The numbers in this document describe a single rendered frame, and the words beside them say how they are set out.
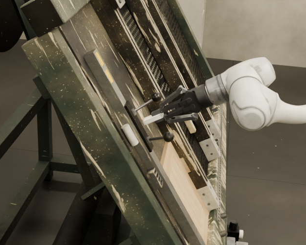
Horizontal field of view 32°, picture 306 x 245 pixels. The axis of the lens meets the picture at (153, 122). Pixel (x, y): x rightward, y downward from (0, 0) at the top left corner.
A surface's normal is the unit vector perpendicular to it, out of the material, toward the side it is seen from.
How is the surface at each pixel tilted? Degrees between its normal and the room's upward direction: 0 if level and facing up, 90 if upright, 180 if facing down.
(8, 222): 0
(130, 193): 90
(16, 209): 0
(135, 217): 90
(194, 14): 90
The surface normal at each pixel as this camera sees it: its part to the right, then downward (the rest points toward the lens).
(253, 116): -0.20, 0.50
